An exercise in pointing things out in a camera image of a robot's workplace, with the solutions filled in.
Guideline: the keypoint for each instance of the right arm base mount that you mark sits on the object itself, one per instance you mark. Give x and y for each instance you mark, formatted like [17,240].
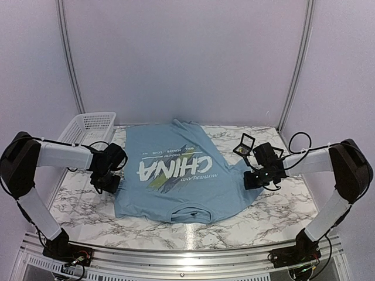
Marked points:
[296,254]

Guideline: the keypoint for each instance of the open black brooch box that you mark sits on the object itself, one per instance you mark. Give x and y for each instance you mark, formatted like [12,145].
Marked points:
[245,146]

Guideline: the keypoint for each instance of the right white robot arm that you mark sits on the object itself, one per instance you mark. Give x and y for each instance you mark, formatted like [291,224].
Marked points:
[351,170]

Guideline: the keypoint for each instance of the right wall aluminium profile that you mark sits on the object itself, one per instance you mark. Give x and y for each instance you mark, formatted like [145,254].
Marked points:
[299,63]

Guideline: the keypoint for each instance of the light blue printed t-shirt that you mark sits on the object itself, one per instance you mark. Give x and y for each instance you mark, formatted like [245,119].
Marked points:
[176,174]

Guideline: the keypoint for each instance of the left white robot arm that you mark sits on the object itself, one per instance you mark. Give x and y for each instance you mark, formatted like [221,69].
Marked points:
[26,153]

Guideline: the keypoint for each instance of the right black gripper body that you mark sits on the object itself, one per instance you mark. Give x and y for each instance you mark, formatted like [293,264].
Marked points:
[262,180]

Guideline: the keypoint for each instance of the black square box lid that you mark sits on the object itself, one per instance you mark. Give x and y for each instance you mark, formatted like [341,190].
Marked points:
[279,152]

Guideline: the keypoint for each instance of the aluminium front rail frame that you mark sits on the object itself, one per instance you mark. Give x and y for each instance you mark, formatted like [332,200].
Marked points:
[249,263]

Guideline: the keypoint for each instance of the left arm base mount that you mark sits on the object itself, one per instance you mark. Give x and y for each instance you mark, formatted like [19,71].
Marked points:
[62,249]

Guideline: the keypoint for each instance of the left wall aluminium profile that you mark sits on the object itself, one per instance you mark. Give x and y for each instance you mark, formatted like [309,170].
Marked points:
[71,71]

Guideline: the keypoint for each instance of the white perforated plastic basket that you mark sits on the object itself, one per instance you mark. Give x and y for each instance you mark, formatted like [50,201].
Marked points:
[88,128]

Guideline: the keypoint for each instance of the wall aluminium profile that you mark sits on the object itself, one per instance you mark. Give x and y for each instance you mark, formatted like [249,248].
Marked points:
[71,71]
[299,63]

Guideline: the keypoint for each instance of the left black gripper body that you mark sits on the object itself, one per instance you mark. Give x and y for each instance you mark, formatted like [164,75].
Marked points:
[104,181]

